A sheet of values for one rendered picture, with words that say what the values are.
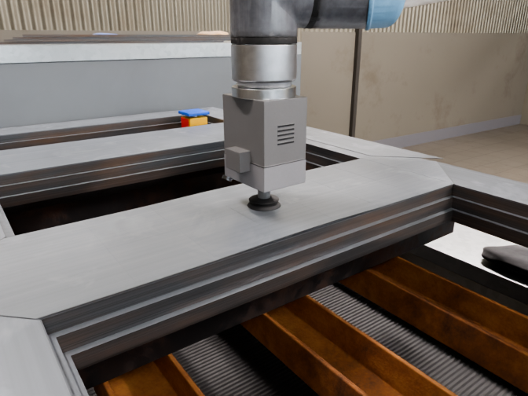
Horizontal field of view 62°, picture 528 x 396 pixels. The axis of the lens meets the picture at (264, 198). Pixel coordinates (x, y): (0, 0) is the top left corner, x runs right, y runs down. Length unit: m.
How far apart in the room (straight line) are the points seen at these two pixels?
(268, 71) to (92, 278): 0.27
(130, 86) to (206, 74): 0.24
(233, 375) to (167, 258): 0.37
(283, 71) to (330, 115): 3.45
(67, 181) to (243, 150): 0.39
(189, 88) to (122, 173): 0.60
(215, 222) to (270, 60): 0.19
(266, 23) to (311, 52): 3.25
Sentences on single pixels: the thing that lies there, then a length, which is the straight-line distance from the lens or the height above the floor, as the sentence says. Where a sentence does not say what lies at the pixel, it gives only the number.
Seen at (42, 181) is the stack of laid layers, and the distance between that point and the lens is 0.81.
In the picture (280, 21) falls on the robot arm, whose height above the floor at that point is 1.08.
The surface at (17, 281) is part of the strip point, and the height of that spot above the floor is 0.87.
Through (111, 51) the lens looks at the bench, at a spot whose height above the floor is 1.03.
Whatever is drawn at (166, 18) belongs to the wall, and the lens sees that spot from 3.11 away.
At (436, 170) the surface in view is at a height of 0.87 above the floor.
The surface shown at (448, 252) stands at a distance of 0.92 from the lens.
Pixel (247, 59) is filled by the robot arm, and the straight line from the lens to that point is 0.49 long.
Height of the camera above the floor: 1.07
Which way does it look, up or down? 20 degrees down
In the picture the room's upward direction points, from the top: straight up
